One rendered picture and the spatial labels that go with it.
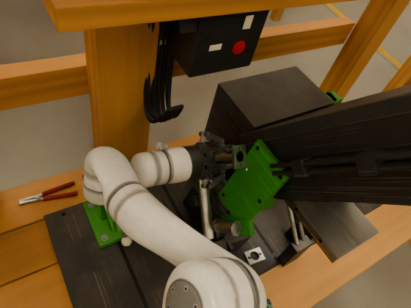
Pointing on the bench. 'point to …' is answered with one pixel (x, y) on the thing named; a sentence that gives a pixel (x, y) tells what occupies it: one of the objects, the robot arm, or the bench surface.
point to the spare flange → (252, 258)
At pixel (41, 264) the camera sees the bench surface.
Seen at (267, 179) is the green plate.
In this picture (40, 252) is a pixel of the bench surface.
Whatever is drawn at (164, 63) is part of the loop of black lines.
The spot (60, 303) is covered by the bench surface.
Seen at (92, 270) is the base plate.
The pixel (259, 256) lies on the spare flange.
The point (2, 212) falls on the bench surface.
